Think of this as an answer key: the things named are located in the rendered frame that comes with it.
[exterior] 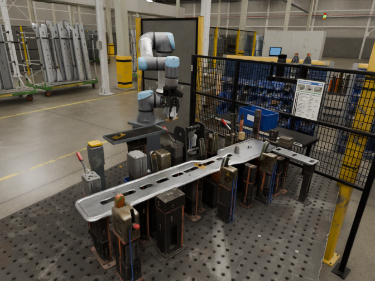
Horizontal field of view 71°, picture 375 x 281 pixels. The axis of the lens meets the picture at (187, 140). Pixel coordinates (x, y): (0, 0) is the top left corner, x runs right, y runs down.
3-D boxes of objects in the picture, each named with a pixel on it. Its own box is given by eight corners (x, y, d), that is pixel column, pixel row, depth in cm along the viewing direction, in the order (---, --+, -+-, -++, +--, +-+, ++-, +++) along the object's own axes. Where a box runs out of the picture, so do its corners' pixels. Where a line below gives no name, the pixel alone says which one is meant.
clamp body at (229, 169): (226, 226, 153) (232, 173, 140) (211, 216, 161) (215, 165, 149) (237, 220, 158) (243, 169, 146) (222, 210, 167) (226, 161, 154)
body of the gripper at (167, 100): (159, 105, 152) (160, 85, 147) (168, 102, 159) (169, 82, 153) (169, 108, 148) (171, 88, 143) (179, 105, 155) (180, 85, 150)
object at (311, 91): (317, 122, 199) (326, 81, 188) (289, 115, 215) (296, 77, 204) (318, 122, 200) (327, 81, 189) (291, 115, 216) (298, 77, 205)
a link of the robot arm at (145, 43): (136, 29, 181) (137, 56, 143) (152, 29, 183) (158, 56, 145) (136, 45, 188) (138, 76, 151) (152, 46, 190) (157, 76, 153)
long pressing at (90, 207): (91, 228, 106) (90, 224, 105) (71, 202, 121) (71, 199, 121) (278, 148, 190) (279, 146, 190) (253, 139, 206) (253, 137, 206)
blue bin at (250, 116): (263, 131, 212) (265, 115, 208) (237, 121, 236) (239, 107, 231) (277, 127, 221) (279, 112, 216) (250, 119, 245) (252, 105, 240)
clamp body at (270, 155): (265, 207, 172) (273, 158, 159) (251, 198, 180) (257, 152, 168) (273, 202, 178) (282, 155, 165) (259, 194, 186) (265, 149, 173)
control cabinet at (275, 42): (255, 97, 845) (266, 13, 756) (261, 95, 887) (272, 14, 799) (309, 105, 764) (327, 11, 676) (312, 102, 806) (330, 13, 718)
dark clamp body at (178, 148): (174, 203, 172) (174, 150, 158) (162, 194, 181) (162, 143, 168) (186, 198, 179) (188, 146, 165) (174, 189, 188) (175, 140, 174)
